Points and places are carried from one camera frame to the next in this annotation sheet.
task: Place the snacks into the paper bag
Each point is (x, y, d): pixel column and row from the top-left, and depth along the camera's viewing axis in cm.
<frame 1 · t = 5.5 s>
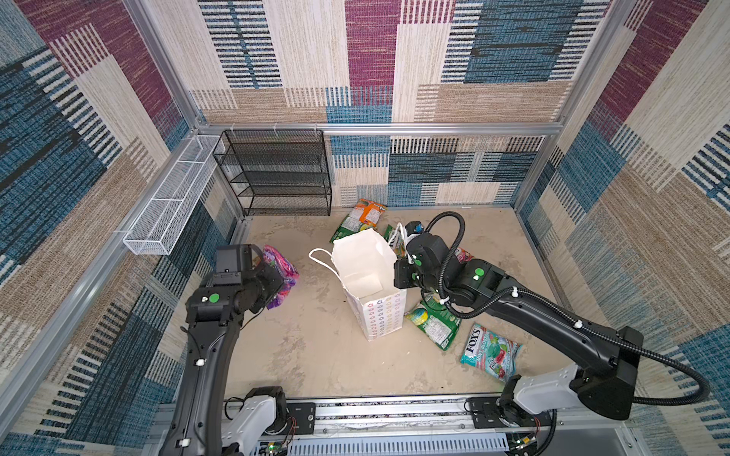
left hand: (281, 275, 72), fingers open
right hand: (396, 271, 72), fingers closed
white paper bag: (363, 269, 95), point 9 cm above the table
orange green snack bag: (364, 216, 117), point 3 cm above the table
yellow green candy bag: (392, 239, 75), point 31 cm above the table
green snack bag: (437, 321, 89), point 4 cm above the table
teal Fox's candy bag: (490, 352, 83), point 4 cm above the table

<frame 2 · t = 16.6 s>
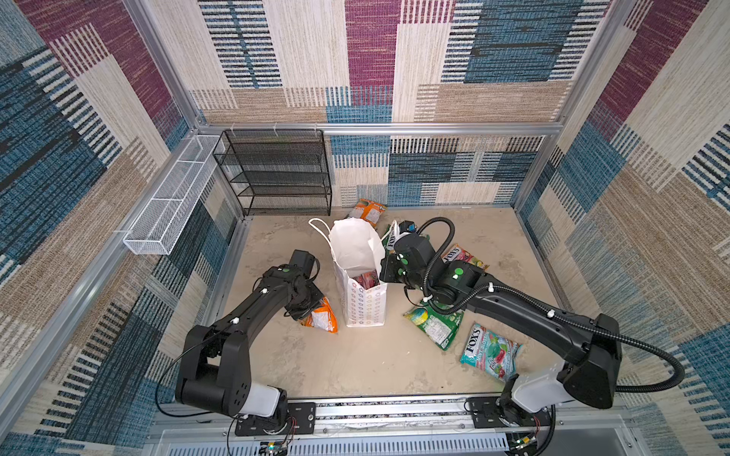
left hand: (318, 301, 87), fingers closed
right hand: (381, 267, 75), fingers closed
white paper bag: (356, 251, 95), point 13 cm above the table
orange fruits candy bag: (322, 317, 85), point 8 cm above the table
the other named things where they were.

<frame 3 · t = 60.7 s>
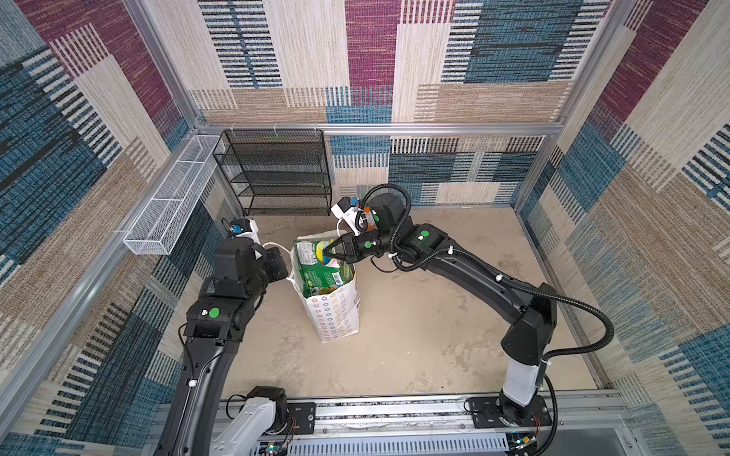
left hand: (276, 246, 68), fingers closed
right hand: (327, 256, 68), fingers closed
white paper bag: (336, 313, 75), point 18 cm above the table
green rainbow snack bag: (318, 272, 72), point 28 cm above the table
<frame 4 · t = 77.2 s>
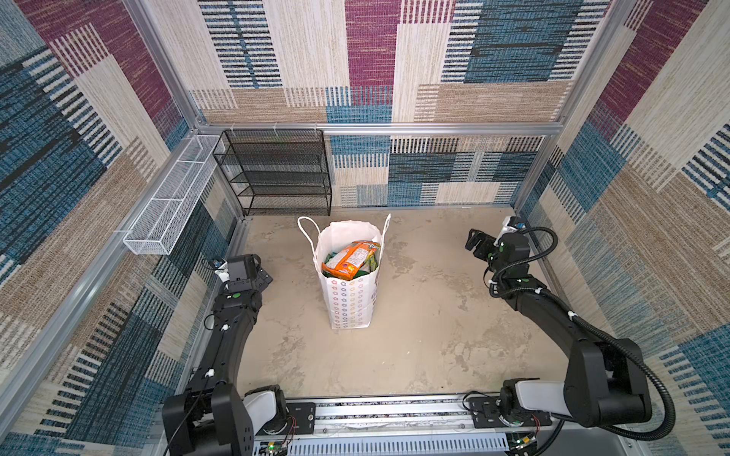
left hand: (245, 277, 83), fingers open
right hand: (482, 237, 87), fingers open
white paper bag: (351, 302, 76), point 19 cm above the table
